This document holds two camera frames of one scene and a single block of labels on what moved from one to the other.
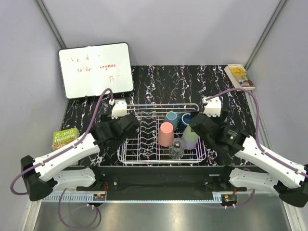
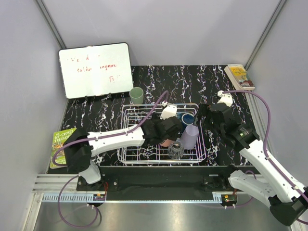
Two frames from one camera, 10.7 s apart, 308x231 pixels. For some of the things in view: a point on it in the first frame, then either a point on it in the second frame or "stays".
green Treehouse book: [62, 137] stays
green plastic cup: [189, 136] to [136, 96]
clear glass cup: [176, 152] stays
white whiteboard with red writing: [89, 70] stays
